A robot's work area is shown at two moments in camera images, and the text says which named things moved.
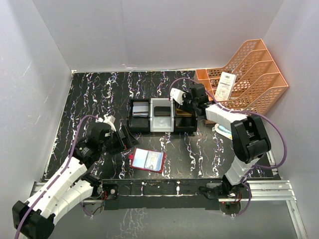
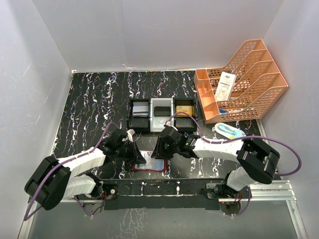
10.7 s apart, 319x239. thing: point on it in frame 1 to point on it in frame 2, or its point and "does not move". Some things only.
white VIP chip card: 140,109 does not move
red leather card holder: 143,159 does not move
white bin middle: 161,123 does not move
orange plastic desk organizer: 257,81 does not move
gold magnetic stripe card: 181,113 does not move
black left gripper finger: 117,143 to 128,160
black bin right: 184,123 does not move
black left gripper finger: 129,140 to 138,157
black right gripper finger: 188,105 to 154,155
